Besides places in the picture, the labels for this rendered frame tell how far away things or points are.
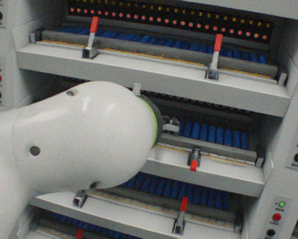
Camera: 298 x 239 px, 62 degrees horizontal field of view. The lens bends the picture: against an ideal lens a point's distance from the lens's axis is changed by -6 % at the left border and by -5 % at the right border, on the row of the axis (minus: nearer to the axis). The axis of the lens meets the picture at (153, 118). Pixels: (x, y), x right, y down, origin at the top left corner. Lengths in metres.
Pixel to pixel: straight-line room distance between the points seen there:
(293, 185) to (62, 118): 0.50
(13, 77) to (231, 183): 0.56
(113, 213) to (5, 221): 0.46
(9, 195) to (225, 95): 0.41
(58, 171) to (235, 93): 0.38
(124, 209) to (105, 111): 0.51
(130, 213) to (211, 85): 0.38
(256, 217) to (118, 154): 0.47
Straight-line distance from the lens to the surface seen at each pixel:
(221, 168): 0.60
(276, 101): 0.55
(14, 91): 0.70
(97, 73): 0.58
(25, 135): 0.26
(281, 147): 0.58
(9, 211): 0.28
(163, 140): 0.61
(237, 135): 0.67
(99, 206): 0.73
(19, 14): 0.69
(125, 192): 0.72
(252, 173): 0.62
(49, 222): 0.91
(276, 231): 0.67
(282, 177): 0.60
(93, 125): 0.22
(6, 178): 0.28
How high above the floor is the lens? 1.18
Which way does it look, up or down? 17 degrees down
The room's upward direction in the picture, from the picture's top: 9 degrees clockwise
